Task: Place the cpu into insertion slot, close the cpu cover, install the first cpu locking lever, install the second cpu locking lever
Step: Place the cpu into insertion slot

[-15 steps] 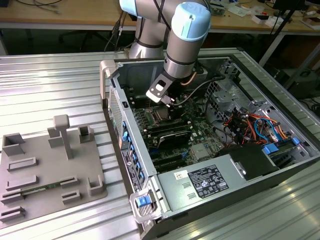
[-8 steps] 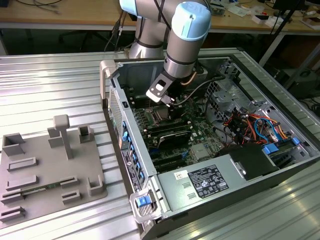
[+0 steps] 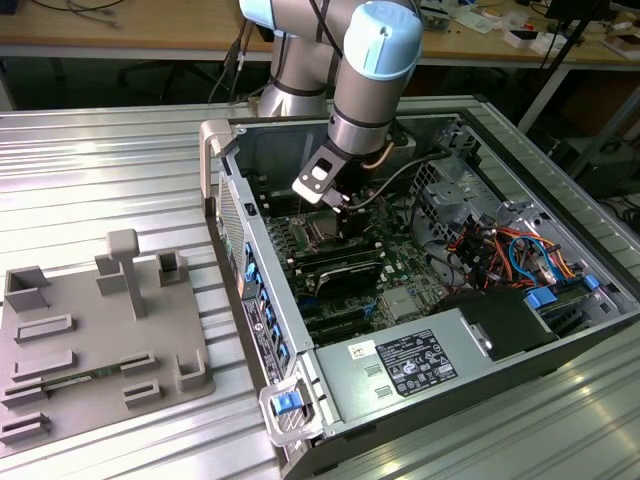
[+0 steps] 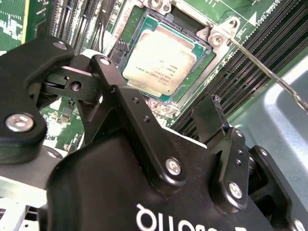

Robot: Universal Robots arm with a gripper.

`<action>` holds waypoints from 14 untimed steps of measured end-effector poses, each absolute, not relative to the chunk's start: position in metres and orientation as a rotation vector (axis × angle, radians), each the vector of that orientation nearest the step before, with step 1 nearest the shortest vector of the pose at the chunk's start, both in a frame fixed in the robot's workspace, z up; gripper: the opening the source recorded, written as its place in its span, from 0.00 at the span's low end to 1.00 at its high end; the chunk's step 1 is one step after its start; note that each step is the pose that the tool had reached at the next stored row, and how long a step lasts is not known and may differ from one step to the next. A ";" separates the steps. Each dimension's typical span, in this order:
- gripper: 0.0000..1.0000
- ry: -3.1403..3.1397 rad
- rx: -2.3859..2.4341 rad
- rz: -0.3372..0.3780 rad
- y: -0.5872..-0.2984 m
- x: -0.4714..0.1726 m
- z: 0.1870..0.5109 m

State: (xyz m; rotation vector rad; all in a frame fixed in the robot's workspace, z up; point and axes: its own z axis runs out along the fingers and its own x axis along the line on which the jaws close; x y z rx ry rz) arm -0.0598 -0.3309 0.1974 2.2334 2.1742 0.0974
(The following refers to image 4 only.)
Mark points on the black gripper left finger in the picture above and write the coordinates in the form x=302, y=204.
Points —
x=21, y=84

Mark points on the metal locking lever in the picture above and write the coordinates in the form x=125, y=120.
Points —
x=264, y=70

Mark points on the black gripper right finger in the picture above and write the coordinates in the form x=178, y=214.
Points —
x=231, y=168

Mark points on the silver CPU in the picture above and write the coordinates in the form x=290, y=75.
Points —
x=163, y=57

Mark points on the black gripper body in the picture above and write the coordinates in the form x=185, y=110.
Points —
x=108, y=192

